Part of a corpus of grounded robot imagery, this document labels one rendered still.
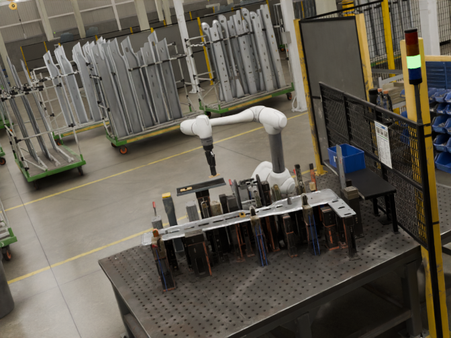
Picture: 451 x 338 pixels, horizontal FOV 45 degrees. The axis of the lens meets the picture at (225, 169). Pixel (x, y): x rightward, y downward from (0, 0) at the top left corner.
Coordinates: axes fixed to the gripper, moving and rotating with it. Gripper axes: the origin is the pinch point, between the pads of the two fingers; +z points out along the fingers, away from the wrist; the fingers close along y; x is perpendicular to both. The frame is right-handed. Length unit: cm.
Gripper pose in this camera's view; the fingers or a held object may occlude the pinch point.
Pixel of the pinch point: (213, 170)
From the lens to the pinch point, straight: 394.3
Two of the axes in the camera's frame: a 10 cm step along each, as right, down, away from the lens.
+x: 8.8, -3.0, 3.6
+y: 4.3, 2.0, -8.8
